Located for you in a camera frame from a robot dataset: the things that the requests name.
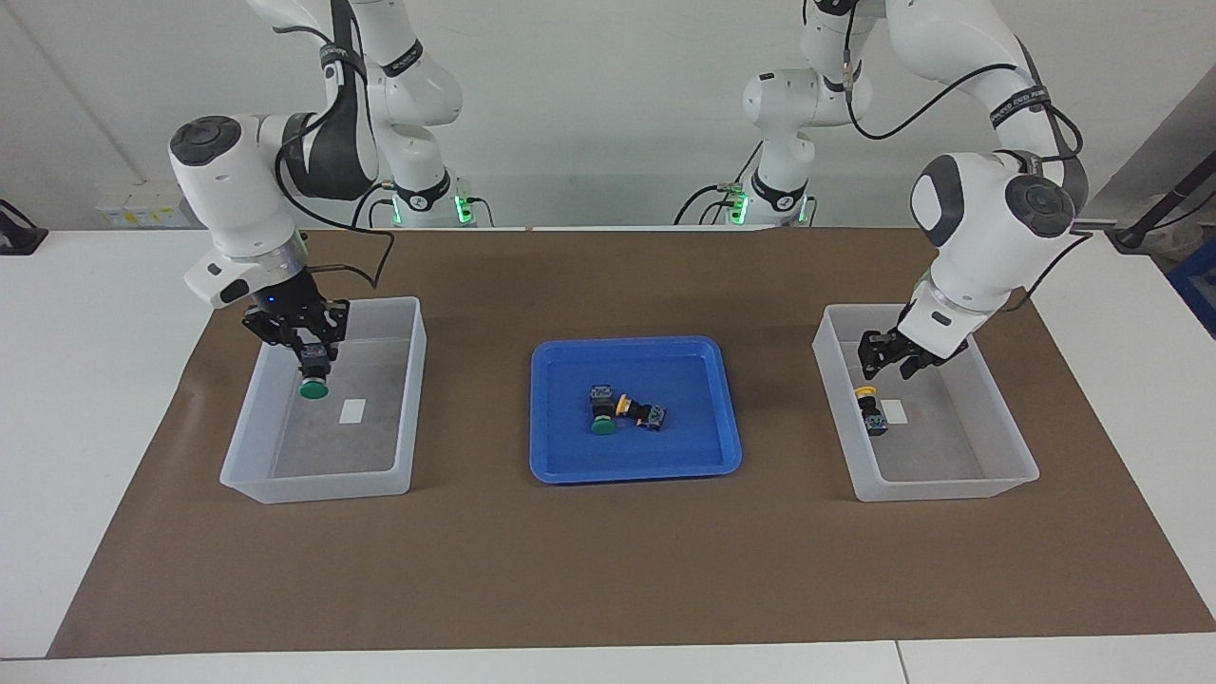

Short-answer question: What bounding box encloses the yellow push button switch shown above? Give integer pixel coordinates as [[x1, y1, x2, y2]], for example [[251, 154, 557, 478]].
[[853, 385, 890, 438], [615, 393, 668, 433]]

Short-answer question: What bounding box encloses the translucent white plastic box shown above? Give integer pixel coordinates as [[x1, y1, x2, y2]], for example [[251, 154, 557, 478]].
[[219, 296, 428, 504], [812, 303, 1040, 503]]

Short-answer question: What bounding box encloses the white box with yellow labels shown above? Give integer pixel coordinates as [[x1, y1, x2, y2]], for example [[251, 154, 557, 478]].
[[95, 185, 191, 229]]

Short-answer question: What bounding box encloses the blue plastic tray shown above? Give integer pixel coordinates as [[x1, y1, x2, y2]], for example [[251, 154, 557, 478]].
[[529, 334, 744, 485]]

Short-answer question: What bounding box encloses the black stand pole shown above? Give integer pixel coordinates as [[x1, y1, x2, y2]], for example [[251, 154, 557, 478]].
[[1111, 152, 1216, 253]]

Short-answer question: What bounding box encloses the brown paper table mat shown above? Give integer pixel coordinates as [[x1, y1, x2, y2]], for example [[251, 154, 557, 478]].
[[47, 226, 1216, 659]]

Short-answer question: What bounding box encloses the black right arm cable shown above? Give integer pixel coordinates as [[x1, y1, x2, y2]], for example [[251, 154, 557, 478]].
[[274, 114, 396, 291]]

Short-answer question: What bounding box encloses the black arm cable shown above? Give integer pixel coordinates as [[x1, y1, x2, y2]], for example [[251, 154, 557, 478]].
[[274, 114, 396, 291], [841, 57, 1093, 314]]

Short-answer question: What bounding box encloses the black base cable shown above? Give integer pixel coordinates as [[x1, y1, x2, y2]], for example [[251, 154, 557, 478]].
[[356, 180, 395, 229], [674, 142, 761, 226]]

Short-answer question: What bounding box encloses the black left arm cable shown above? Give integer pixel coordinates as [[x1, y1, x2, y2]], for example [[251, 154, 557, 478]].
[[841, 57, 1093, 314]]

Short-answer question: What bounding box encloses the black clamp mount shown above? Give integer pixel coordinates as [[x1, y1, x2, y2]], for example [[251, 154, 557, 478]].
[[0, 198, 48, 256]]

